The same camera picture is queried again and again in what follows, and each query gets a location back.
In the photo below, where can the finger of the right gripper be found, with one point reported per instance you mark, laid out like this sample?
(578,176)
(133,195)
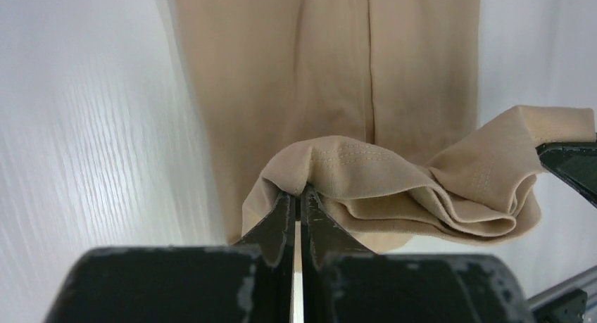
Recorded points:
(574,163)

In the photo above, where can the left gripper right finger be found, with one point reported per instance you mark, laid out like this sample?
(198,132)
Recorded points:
(343,281)

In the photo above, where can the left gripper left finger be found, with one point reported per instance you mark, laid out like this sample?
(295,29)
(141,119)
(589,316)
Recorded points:
(250,281)

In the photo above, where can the beige t shirt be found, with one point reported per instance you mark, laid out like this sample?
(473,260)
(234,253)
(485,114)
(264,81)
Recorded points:
(373,103)

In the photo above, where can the right aluminium table rail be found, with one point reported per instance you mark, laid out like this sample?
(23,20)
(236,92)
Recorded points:
(573,300)

